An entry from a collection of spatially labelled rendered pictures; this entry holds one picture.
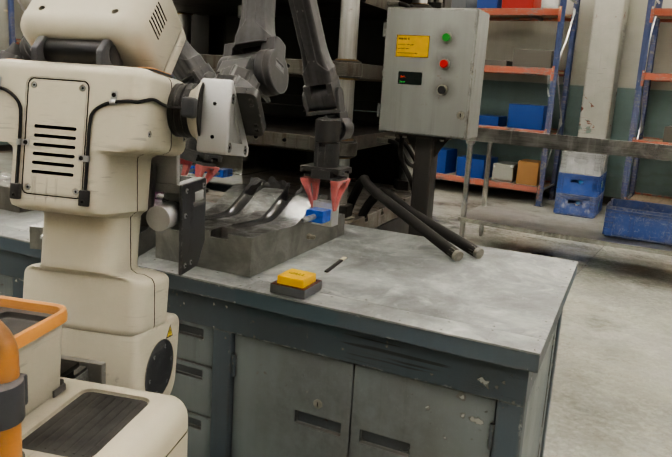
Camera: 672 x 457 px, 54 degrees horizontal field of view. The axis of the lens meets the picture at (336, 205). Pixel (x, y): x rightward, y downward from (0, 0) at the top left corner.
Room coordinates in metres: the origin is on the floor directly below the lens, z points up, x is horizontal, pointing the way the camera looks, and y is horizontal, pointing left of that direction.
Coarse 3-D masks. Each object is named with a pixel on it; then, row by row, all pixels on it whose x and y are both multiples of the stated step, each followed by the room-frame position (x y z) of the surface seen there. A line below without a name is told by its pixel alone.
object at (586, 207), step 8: (560, 200) 6.60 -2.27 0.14; (568, 200) 7.12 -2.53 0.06; (576, 200) 6.53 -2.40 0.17; (584, 200) 6.49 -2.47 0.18; (592, 200) 6.47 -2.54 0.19; (600, 200) 6.78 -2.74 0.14; (560, 208) 6.60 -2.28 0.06; (568, 208) 6.57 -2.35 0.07; (576, 208) 6.53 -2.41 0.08; (584, 208) 6.50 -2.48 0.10; (592, 208) 6.46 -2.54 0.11; (600, 208) 6.89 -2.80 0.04; (576, 216) 6.53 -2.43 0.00; (584, 216) 6.49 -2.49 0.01; (592, 216) 6.45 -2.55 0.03
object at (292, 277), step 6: (288, 270) 1.33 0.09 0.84; (294, 270) 1.33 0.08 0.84; (300, 270) 1.34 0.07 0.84; (282, 276) 1.29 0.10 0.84; (288, 276) 1.29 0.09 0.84; (294, 276) 1.29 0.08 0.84; (300, 276) 1.30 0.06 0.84; (306, 276) 1.30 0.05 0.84; (312, 276) 1.31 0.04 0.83; (282, 282) 1.29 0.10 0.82; (288, 282) 1.29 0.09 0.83; (294, 282) 1.28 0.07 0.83; (300, 282) 1.27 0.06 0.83; (306, 282) 1.29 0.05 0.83; (312, 282) 1.31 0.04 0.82
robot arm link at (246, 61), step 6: (240, 54) 1.16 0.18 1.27; (246, 54) 1.15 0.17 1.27; (252, 54) 1.14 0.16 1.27; (228, 60) 1.13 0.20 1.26; (234, 60) 1.12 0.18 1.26; (240, 60) 1.12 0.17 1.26; (246, 60) 1.11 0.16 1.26; (252, 60) 1.13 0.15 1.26; (222, 66) 1.12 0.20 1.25; (228, 66) 1.11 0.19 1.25; (240, 66) 1.10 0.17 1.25; (246, 66) 1.10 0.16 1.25; (252, 66) 1.12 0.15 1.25; (252, 72) 1.12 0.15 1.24; (258, 90) 1.13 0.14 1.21; (264, 96) 1.15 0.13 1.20
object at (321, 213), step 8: (320, 200) 1.48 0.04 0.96; (328, 200) 1.49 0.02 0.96; (312, 208) 1.44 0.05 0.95; (320, 208) 1.45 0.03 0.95; (328, 208) 1.45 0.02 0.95; (312, 216) 1.41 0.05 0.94; (320, 216) 1.42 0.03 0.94; (328, 216) 1.44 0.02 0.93; (336, 216) 1.47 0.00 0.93; (320, 224) 1.46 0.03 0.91; (328, 224) 1.45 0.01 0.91; (336, 224) 1.48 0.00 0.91
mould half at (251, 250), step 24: (240, 192) 1.73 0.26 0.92; (264, 192) 1.72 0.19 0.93; (240, 216) 1.62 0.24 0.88; (288, 216) 1.61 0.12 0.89; (168, 240) 1.47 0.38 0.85; (216, 240) 1.42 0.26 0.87; (240, 240) 1.39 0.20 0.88; (264, 240) 1.43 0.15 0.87; (288, 240) 1.53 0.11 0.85; (312, 240) 1.65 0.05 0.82; (216, 264) 1.42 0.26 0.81; (240, 264) 1.39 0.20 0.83; (264, 264) 1.44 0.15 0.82
